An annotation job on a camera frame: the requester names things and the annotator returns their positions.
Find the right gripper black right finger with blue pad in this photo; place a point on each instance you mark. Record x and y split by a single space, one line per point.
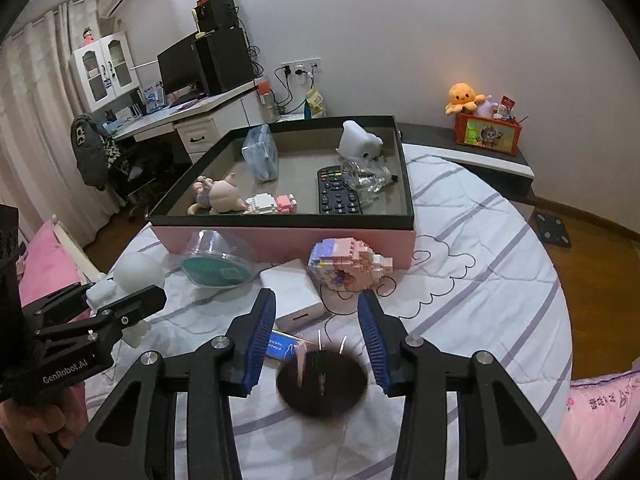
501 436

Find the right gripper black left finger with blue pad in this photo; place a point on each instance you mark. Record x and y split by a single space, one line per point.
132 436

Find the clear round container green base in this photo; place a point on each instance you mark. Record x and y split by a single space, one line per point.
218 260

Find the blue rectangular box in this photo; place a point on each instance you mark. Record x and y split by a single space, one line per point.
282 346

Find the black rose gold compact mirror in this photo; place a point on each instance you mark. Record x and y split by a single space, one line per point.
322 383

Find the small pink white brick figure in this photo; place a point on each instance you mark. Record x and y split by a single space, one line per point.
265 203

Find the large pink brick figure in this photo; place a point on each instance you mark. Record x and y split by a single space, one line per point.
347 265

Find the clear glass bottle with cork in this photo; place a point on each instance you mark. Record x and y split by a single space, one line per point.
364 175

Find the person's left hand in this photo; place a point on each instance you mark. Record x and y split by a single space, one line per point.
66 418

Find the pink pillow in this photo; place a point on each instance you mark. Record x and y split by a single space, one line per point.
47 267

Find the pink printed blanket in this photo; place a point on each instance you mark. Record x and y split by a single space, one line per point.
600 413

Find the white striped bed quilt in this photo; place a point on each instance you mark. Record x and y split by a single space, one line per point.
479 279

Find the office chair with black jacket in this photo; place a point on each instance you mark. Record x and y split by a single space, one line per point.
103 165

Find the pink pig plush toy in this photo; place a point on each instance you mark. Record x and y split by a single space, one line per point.
216 196

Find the white power adapter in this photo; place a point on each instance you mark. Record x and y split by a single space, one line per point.
297 301

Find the black bathroom scale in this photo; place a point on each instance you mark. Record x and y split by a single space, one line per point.
551 229

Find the white desk with drawers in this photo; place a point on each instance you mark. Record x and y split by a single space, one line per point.
200 124

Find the pink box with black rim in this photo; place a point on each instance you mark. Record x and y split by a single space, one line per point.
284 187

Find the clear blue tissue packet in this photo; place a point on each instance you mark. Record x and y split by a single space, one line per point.
261 154

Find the beige curtain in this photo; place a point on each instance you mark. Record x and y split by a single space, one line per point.
39 101

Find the white glass door cabinet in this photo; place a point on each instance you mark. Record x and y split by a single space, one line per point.
104 71

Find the black white low cabinet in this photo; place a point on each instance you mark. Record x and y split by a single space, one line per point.
510 175

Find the black remote control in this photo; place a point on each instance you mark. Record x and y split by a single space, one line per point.
335 196

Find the black computer monitor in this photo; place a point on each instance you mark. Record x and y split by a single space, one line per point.
179 69

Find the bottle with orange cap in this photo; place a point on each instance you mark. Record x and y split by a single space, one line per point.
270 111

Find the pink doll on cabinet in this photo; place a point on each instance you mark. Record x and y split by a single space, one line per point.
88 37

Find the red cartoon storage box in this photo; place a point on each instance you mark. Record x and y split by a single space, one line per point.
491 134

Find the yellow blue snack bag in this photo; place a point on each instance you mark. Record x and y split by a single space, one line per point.
314 104

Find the small black speaker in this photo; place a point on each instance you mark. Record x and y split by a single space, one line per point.
213 15

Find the orange octopus plush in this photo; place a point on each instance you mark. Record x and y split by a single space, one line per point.
463 99

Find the white toy camera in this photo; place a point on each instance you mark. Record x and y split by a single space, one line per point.
358 143

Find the white wall power strip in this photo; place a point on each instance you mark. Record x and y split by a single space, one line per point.
308 65

